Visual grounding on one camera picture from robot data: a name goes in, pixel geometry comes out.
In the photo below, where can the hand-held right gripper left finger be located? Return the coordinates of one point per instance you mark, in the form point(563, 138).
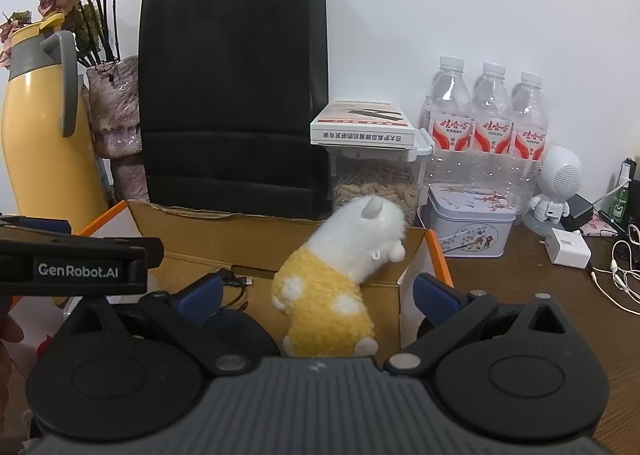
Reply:
point(200, 297)

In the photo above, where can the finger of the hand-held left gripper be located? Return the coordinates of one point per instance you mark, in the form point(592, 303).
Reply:
point(150, 250)
point(35, 226)

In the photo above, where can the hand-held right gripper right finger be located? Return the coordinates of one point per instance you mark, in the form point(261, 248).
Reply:
point(437, 297)

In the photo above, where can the orange and white cardboard box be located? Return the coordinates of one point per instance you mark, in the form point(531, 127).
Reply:
point(210, 245)

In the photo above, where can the white and yellow plush toy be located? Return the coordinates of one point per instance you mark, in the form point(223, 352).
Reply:
point(325, 305)

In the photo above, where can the person's left hand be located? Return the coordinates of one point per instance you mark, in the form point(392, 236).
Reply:
point(9, 330)

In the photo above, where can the dark blue pouch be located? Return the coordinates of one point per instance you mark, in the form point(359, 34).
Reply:
point(242, 335)

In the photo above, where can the yellow thermos jug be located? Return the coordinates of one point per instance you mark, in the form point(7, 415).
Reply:
point(45, 160)

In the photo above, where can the printed tin box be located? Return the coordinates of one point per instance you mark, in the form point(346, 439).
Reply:
point(470, 225)

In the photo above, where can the clear food container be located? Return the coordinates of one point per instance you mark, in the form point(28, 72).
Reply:
point(375, 185)

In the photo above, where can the white charger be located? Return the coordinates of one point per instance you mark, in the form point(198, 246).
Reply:
point(567, 247)

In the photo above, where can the pink fuzzy vase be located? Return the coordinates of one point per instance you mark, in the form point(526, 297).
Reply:
point(117, 110)

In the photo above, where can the black paper bag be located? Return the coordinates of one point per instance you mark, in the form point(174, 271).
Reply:
point(225, 110)

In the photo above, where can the black power adapter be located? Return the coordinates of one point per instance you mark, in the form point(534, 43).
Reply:
point(579, 212)

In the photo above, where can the white robot speaker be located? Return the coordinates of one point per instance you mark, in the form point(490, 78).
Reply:
point(560, 175)

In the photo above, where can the pink patterned pouch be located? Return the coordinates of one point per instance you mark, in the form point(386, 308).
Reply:
point(605, 225)

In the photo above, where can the flat white box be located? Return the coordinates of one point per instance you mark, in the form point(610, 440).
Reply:
point(360, 127)

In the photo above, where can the green bottle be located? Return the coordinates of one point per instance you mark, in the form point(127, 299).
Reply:
point(620, 205)

